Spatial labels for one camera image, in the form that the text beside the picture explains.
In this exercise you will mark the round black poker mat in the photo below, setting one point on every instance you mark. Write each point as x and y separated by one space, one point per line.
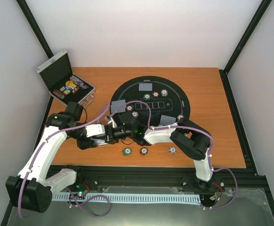
176 103

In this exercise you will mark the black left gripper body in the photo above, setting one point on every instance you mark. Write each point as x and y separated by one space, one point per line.
82 144

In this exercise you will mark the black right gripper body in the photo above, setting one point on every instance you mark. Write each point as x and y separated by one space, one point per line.
122 133

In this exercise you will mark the red brown poker chip stack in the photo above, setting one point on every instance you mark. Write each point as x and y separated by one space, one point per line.
143 151

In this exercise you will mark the green chip top mat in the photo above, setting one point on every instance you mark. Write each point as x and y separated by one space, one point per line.
147 97

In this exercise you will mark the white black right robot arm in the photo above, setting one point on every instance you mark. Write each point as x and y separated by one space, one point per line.
191 139

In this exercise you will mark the aluminium poker case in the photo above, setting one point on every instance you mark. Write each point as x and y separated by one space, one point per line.
55 71

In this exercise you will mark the light blue cable duct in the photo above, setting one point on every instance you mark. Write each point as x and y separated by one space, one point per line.
192 199

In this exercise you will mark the chips in case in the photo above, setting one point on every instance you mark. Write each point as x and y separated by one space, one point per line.
71 86

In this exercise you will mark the dealt card mat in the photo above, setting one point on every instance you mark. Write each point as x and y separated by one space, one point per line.
145 87
167 120
118 106

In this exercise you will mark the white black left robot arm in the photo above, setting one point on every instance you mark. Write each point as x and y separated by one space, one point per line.
31 189

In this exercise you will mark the dealt card top mat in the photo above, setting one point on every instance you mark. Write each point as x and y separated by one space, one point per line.
145 87

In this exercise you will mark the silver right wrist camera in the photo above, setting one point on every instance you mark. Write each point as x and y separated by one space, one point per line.
110 121

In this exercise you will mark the blue chip top mat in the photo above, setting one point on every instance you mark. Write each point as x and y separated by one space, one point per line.
164 92

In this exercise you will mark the blue white poker chip stack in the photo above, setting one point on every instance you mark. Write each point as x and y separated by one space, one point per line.
172 150

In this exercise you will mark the green poker chip stack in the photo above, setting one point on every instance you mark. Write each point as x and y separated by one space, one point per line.
126 151

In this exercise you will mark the red chip mat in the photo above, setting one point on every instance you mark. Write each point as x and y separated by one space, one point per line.
155 94
129 108

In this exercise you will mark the red chip top mat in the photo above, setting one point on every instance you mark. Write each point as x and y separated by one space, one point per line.
155 94

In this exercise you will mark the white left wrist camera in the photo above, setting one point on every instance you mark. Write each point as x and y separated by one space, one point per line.
95 130

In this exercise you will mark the blue playing card deck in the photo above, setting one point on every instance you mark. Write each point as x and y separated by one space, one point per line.
99 142

